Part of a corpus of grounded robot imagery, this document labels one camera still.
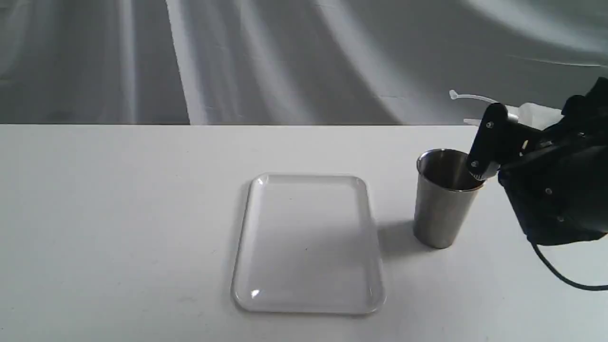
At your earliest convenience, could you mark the white rectangular plastic tray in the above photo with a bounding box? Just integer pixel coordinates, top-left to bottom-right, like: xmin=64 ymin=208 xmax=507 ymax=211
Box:
xmin=231 ymin=173 xmax=386 ymax=315

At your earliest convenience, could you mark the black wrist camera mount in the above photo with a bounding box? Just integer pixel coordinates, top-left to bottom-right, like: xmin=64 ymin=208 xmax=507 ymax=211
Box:
xmin=466 ymin=103 xmax=541 ymax=181

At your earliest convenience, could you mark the clear plastic squeeze bottle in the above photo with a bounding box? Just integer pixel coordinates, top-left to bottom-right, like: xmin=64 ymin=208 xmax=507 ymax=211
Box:
xmin=449 ymin=89 xmax=563 ymax=130

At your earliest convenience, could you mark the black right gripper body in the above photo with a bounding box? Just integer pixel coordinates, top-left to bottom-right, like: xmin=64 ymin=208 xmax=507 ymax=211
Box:
xmin=499 ymin=77 xmax=608 ymax=246

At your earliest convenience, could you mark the stainless steel cup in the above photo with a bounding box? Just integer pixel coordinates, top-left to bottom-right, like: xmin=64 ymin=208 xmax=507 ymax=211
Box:
xmin=413 ymin=149 xmax=484 ymax=249

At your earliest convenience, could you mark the grey fabric backdrop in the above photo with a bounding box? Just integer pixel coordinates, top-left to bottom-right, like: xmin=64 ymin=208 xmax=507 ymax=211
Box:
xmin=0 ymin=0 xmax=607 ymax=125

